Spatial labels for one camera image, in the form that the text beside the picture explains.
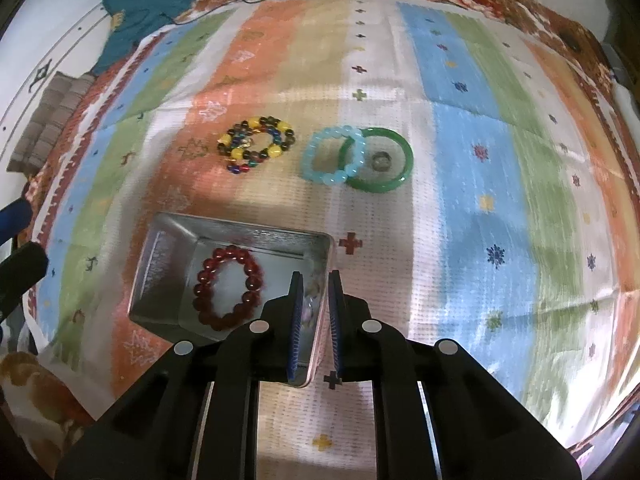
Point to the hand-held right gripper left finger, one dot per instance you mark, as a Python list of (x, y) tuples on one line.
[(296, 330)]

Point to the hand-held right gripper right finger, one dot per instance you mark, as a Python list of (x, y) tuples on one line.
[(336, 330)]

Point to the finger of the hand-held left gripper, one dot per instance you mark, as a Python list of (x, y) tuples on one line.
[(14, 221), (22, 267)]

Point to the silver metal tin box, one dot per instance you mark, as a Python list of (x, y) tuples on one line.
[(165, 270)]

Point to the grey checked cloth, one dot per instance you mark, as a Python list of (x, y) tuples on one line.
[(47, 120)]

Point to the orange and white cloth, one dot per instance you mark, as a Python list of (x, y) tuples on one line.
[(35, 400)]

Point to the green jade bangle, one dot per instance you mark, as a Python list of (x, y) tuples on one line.
[(380, 186)]

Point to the white patterned sheet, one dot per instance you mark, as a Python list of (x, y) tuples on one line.
[(45, 45)]

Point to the striped colourful blanket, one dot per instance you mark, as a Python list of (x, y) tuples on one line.
[(450, 185)]

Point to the teal cloth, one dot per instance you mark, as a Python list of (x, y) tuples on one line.
[(140, 5)]

